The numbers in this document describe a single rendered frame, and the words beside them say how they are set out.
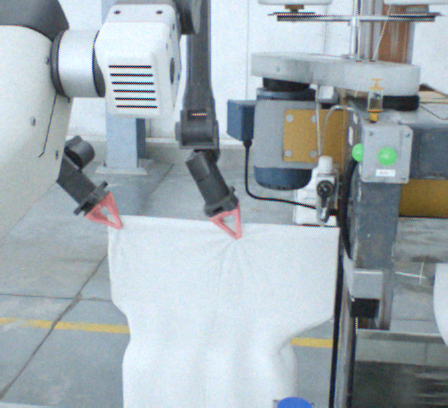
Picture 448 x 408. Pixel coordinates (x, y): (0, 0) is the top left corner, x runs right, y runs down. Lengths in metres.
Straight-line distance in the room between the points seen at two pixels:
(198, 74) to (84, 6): 5.33
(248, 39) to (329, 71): 4.96
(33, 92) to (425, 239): 0.85
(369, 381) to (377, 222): 0.68
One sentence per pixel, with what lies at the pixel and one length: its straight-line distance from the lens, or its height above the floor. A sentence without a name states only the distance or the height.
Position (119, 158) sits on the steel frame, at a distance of 6.13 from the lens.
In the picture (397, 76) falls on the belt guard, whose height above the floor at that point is 1.40.
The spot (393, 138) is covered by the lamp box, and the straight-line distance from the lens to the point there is 1.04.
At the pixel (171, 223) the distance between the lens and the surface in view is 1.32.
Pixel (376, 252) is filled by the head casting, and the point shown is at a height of 1.10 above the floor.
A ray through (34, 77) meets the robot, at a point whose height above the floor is 1.43.
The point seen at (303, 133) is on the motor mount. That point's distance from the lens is 1.46.
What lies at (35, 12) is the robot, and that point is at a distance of 0.84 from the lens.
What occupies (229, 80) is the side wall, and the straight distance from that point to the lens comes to 6.28.
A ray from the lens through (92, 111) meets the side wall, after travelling 6.60.
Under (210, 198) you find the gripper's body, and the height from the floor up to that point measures 1.14.
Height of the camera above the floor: 1.51
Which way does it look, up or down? 15 degrees down
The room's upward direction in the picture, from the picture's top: straight up
